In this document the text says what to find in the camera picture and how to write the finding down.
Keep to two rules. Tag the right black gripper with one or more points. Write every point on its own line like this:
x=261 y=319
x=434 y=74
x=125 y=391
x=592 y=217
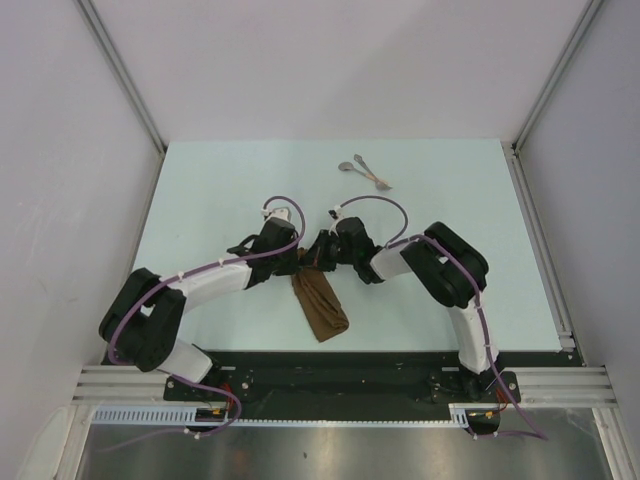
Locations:
x=315 y=257

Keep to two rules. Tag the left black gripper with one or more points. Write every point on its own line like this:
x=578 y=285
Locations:
x=292 y=266

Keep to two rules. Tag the brown cloth napkin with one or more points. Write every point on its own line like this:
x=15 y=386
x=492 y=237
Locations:
x=319 y=303

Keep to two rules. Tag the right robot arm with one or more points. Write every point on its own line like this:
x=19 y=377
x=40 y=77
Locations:
x=451 y=271

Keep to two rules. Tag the silver metal fork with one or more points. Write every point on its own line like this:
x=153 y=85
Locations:
x=367 y=170

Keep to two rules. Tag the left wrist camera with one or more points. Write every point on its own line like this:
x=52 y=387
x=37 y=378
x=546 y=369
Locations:
x=280 y=216

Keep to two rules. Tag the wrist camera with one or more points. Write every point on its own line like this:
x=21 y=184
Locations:
x=280 y=216
x=336 y=213

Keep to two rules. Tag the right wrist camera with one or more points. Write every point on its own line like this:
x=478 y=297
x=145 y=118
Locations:
x=336 y=213

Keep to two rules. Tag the spoon with pink handle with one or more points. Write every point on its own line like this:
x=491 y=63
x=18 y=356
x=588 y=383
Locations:
x=349 y=167

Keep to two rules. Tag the grey slotted cable duct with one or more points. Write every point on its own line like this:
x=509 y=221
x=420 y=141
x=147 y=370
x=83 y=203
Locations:
x=191 y=416

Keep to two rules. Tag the left aluminium frame post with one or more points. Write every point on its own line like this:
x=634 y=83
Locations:
x=114 y=60

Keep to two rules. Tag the aluminium frame post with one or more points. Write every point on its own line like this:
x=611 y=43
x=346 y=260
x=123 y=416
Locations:
x=579 y=32
x=114 y=60

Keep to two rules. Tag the right aluminium frame post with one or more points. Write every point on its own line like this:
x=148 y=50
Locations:
x=579 y=32

